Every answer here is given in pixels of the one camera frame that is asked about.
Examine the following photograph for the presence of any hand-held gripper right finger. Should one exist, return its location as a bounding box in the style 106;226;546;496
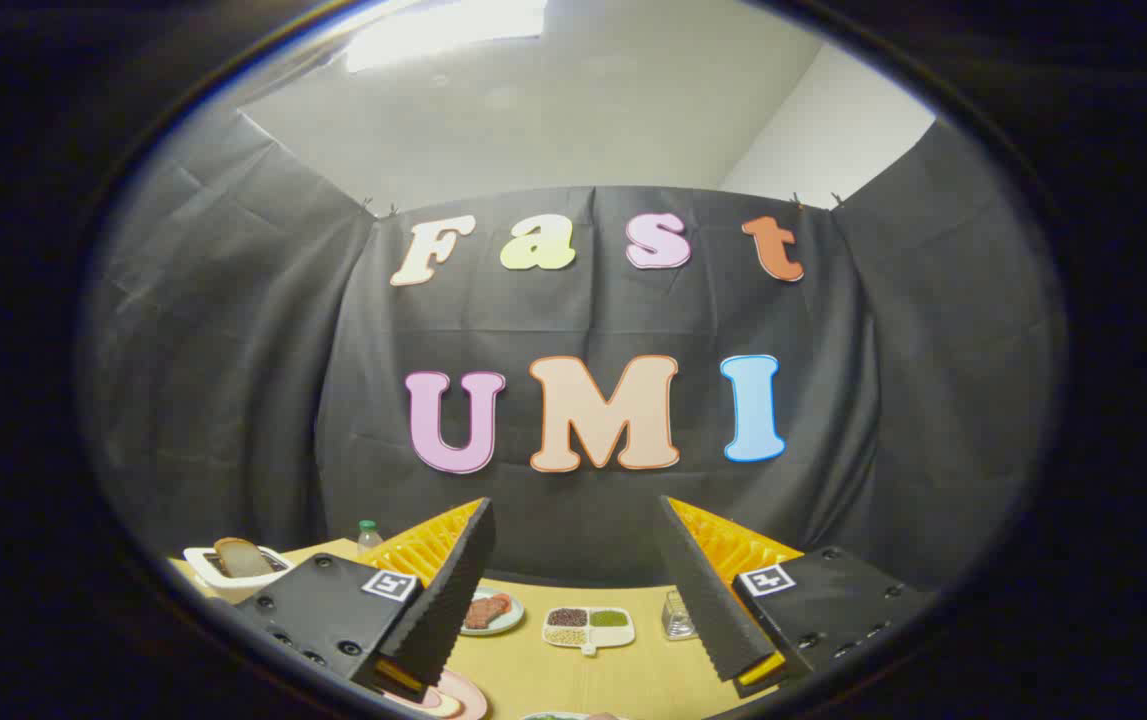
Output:
655;495;936;699

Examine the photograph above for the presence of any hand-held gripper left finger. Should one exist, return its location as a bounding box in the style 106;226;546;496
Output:
231;496;497;703

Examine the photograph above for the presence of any clear ribbed glass jar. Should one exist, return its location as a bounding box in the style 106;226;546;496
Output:
660;589;700;642

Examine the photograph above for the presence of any light blue plate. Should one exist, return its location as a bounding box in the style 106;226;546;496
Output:
459;587;526;637

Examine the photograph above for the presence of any pink plate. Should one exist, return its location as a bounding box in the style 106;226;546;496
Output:
383;669;490;720

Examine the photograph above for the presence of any white divided condiment dish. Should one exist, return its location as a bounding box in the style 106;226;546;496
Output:
542;605;637;657

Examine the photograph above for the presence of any white toaster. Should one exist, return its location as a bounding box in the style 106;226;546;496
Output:
183;545;295;604

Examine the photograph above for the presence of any black backdrop cloth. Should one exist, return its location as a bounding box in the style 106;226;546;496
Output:
83;105;1069;601

